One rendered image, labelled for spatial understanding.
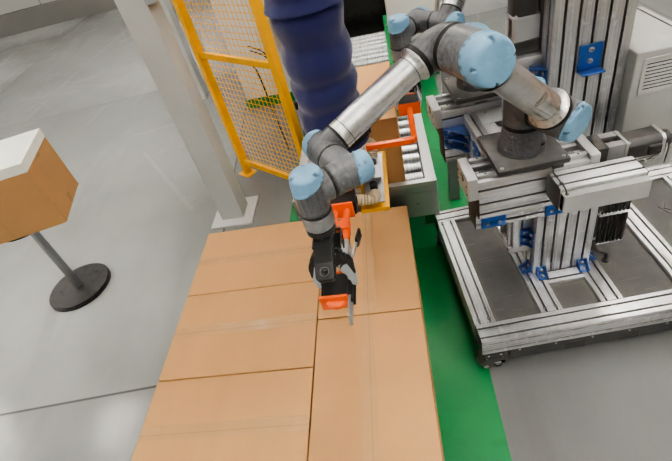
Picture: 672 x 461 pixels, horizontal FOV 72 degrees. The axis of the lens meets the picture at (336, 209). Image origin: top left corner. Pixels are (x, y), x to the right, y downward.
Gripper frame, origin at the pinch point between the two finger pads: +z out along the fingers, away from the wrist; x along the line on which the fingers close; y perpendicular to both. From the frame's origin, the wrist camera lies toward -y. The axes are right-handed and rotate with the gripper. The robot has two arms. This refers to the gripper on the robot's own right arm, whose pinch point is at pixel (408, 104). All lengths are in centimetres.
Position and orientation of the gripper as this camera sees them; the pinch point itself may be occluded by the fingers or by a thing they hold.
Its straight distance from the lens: 190.9
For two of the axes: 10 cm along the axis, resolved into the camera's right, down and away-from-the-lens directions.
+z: 2.1, 7.5, 6.3
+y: -0.4, 6.5, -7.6
